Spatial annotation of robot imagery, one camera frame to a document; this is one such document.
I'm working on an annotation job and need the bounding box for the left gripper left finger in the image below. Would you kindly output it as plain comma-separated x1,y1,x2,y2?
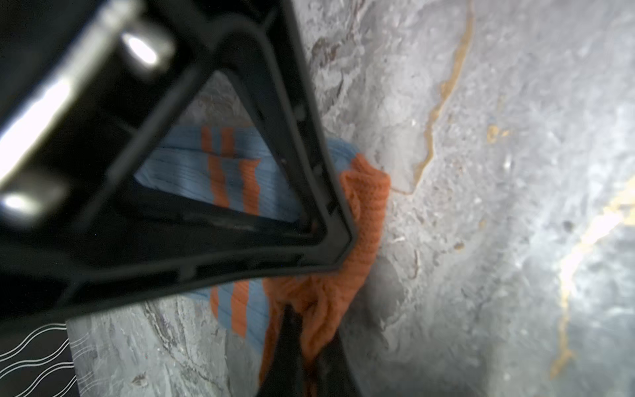
256,305,304,397

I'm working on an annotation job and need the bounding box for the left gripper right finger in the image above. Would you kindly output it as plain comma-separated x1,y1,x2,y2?
314,332,361,397

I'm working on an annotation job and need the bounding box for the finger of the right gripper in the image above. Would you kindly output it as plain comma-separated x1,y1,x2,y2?
1,1,357,323

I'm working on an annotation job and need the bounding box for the blue orange striped sock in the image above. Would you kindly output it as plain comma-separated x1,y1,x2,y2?
135,126,391,375

